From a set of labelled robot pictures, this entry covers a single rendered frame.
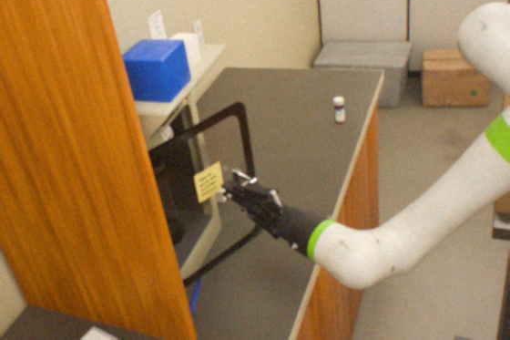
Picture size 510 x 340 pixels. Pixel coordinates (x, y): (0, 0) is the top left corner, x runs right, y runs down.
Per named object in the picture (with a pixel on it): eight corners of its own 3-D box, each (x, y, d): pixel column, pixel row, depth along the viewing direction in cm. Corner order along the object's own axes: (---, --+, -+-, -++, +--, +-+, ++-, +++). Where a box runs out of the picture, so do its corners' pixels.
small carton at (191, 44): (170, 67, 122) (165, 42, 119) (182, 57, 126) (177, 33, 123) (189, 69, 120) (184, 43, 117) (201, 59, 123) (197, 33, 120)
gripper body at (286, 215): (314, 234, 121) (283, 217, 128) (311, 203, 117) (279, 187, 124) (290, 253, 118) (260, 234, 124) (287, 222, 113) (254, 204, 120)
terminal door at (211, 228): (172, 294, 136) (133, 159, 116) (262, 229, 151) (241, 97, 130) (175, 296, 136) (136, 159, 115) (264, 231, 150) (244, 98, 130)
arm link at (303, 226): (302, 238, 108) (306, 272, 113) (341, 207, 114) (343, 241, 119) (280, 224, 113) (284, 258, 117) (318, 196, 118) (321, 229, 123)
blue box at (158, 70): (127, 101, 112) (115, 59, 107) (150, 78, 119) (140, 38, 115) (170, 103, 107) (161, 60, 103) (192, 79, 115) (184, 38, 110)
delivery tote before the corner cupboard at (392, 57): (315, 106, 403) (311, 64, 387) (331, 79, 434) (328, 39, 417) (402, 111, 376) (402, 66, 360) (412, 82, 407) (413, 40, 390)
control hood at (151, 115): (126, 154, 114) (113, 111, 109) (191, 80, 138) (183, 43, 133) (176, 159, 109) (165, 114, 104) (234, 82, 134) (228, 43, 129)
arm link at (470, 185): (474, 128, 98) (519, 178, 92) (499, 128, 106) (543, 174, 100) (344, 246, 118) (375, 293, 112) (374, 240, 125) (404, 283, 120)
